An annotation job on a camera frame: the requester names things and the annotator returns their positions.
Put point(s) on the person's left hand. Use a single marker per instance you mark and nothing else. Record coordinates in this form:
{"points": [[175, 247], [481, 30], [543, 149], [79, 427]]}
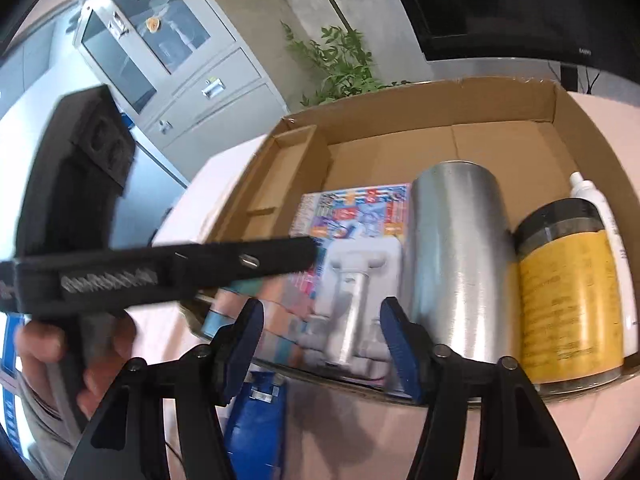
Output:
{"points": [[112, 345]]}

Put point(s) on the pastel puzzle cube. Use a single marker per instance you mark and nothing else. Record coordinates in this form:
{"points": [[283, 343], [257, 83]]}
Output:
{"points": [[280, 320]]}

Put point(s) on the silver metal can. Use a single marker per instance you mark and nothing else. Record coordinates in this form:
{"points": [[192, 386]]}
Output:
{"points": [[460, 260]]}

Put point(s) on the yellow label jar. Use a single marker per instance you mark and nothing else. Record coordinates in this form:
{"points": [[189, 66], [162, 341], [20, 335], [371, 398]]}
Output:
{"points": [[565, 310]]}

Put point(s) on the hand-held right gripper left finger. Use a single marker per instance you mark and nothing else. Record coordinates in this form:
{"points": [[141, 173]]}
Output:
{"points": [[245, 340]]}

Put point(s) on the white plastic bottle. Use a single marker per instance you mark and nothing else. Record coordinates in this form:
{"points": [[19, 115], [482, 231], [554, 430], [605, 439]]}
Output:
{"points": [[612, 240]]}

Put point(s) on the grey metal cabinet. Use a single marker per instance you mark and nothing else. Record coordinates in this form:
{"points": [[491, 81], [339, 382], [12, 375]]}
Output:
{"points": [[200, 60]]}

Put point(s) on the black television screen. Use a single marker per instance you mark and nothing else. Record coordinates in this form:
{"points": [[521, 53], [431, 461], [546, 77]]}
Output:
{"points": [[500, 0]]}

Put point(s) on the person's left forearm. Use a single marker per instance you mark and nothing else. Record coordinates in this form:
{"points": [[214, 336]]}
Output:
{"points": [[45, 435]]}

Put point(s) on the blue box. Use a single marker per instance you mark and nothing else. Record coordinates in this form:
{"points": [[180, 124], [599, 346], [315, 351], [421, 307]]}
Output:
{"points": [[260, 425]]}

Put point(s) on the colourful printed game box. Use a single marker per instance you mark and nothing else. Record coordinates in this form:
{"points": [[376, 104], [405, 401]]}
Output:
{"points": [[350, 215]]}

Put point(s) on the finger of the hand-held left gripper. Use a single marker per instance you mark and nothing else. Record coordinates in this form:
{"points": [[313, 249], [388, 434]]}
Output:
{"points": [[270, 260]]}

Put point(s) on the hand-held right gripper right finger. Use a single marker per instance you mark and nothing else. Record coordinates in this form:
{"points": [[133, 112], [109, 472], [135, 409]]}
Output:
{"points": [[400, 350]]}

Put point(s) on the brown cardboard box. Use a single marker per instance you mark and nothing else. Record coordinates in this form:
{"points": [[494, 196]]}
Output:
{"points": [[450, 110]]}

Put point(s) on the green leafy plant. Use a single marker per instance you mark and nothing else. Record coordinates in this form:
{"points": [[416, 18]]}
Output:
{"points": [[345, 60]]}

